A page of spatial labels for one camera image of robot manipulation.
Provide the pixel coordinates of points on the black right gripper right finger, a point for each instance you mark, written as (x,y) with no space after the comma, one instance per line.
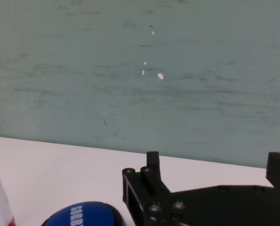
(279,171)

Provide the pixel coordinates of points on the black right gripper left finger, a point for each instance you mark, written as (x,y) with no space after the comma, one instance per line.
(142,188)

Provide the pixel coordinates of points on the blue push button black base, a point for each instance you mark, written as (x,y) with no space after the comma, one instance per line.
(90,215)

